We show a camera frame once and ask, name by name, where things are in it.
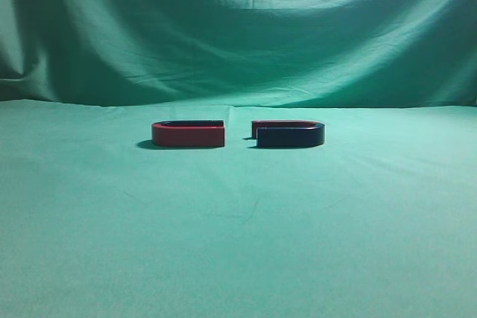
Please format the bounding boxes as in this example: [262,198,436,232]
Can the blue-fronted horseshoe magnet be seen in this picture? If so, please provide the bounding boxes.
[251,120,326,148]

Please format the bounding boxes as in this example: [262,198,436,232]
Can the left red-fronted horseshoe magnet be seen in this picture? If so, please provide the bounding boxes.
[151,120,225,147]

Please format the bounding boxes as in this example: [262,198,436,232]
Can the green cloth backdrop and cover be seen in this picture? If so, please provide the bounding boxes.
[1,0,476,317]

